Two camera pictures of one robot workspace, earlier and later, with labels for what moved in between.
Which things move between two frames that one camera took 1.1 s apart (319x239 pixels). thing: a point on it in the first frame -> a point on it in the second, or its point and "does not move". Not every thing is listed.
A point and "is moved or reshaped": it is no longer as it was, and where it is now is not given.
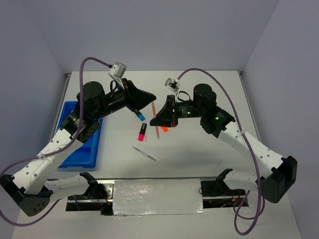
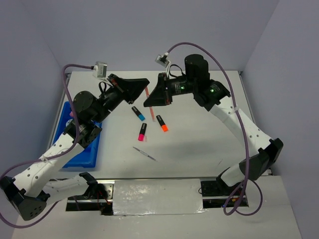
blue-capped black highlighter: (140, 116) does not move
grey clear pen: (144, 153) does not move
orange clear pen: (154, 114) is moved or reshaped
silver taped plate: (149, 196) does not move
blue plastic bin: (85, 155) does not move
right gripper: (167, 116) -> (161, 93)
